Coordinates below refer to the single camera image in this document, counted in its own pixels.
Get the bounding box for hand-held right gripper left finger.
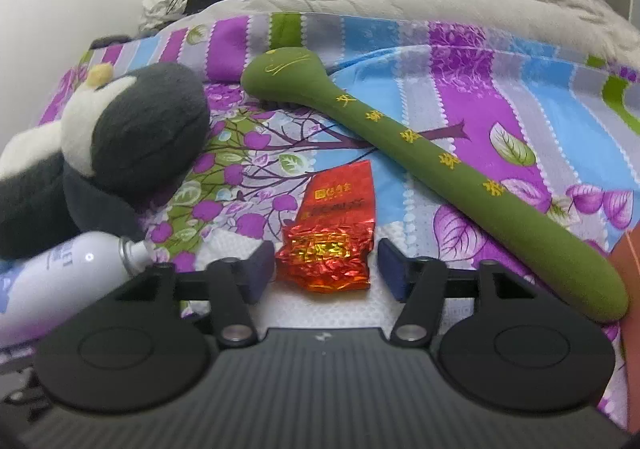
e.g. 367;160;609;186
112;241;277;349

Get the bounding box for white garment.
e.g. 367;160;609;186
140;0;188;32

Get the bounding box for striped floral bedsheet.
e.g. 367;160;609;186
0;11;640;435

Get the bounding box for pink cardboard box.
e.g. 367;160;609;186
610;224;640;425

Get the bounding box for grey penguin plush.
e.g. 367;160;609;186
0;61;211;260

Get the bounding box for grey duvet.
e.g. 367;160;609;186
185;0;640;74

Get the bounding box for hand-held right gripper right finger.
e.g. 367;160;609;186
376;239;540;349

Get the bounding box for green long plush toy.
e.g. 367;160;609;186
241;45;629;322

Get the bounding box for white spray bottle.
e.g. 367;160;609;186
0;231;153;345

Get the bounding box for red foil packet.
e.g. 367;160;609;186
275;161;376;294

